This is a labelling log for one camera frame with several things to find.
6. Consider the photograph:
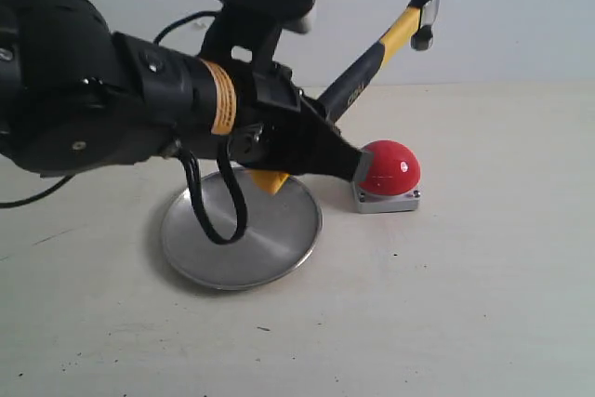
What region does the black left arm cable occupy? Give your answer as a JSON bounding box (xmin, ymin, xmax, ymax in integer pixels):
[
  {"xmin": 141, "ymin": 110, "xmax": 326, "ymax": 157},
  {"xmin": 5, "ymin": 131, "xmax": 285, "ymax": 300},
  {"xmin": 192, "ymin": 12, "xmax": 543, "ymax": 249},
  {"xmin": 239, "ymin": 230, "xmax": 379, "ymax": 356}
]
[{"xmin": 0, "ymin": 0, "xmax": 250, "ymax": 247}]

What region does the red dome button grey base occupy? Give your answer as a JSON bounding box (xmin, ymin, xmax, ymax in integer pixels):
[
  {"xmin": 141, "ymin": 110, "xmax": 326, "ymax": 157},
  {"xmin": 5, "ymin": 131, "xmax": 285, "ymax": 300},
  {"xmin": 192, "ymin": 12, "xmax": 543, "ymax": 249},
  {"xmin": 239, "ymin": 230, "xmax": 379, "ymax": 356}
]
[{"xmin": 351, "ymin": 139, "xmax": 421, "ymax": 214}]

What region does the yellow black claw hammer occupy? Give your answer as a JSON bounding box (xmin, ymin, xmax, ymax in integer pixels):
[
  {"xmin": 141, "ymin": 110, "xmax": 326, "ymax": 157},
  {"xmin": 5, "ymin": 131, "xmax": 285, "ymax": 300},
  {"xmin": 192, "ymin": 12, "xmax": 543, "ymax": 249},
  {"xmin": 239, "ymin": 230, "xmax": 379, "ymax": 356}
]
[{"xmin": 250, "ymin": 0, "xmax": 443, "ymax": 196}]

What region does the round stainless steel plate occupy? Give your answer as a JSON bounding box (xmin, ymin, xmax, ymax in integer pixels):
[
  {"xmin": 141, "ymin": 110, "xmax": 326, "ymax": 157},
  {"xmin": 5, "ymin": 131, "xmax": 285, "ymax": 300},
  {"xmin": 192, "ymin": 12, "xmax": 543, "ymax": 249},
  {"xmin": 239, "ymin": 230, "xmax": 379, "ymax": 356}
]
[{"xmin": 160, "ymin": 167, "xmax": 323, "ymax": 291}]

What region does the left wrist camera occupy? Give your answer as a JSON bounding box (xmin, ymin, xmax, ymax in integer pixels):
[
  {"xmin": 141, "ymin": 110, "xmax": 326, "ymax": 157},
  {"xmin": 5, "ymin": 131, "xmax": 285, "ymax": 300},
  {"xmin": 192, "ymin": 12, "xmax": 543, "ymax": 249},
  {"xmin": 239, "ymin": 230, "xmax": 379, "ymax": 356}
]
[{"xmin": 200, "ymin": 0, "xmax": 316, "ymax": 73}]

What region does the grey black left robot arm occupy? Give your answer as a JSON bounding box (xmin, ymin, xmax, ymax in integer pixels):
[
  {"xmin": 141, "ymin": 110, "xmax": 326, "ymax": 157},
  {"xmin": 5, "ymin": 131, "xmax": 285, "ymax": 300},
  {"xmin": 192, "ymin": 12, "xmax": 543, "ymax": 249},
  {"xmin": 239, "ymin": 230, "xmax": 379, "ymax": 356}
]
[{"xmin": 1, "ymin": 0, "xmax": 371, "ymax": 180}]

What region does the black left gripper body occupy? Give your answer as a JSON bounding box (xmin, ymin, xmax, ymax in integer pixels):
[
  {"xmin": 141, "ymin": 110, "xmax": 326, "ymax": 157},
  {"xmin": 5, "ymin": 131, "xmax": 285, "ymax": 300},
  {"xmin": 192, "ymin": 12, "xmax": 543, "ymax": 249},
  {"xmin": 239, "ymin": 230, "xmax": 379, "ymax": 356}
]
[{"xmin": 185, "ymin": 57, "xmax": 307, "ymax": 169}]

